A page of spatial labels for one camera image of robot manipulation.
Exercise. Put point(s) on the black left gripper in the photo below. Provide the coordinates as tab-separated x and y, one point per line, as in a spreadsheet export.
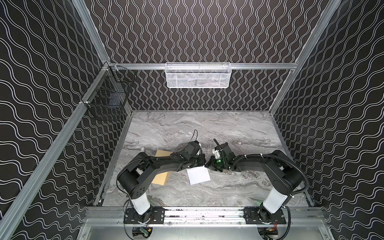
201	159

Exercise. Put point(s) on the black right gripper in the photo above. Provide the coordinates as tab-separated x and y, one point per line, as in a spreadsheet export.
214	163

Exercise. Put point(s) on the blue floral letter paper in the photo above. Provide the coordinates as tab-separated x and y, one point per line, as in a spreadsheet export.
198	175

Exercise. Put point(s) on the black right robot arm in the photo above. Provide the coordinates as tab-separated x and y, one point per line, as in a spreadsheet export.
286	177

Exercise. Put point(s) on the aluminium back crossbar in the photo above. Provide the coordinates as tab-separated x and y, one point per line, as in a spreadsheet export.
190	65

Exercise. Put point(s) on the aluminium left side rail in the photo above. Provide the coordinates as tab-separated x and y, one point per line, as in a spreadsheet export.
20	205

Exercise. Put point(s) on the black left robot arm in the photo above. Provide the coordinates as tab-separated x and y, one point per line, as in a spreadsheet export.
138	174

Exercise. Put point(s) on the aluminium corner post right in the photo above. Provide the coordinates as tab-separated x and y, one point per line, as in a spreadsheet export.
313	39

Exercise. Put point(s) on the black wire basket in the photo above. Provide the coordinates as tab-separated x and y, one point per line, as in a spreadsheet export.
108	102

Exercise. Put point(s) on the aluminium corner post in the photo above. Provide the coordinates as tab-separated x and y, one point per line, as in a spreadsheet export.
313	39
91	29

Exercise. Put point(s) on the aluminium corner post left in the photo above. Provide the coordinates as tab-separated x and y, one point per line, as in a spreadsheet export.
91	29

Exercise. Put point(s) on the white wire basket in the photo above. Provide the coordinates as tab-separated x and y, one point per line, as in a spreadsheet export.
198	78

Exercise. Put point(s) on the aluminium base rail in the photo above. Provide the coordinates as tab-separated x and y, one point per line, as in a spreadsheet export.
202	217

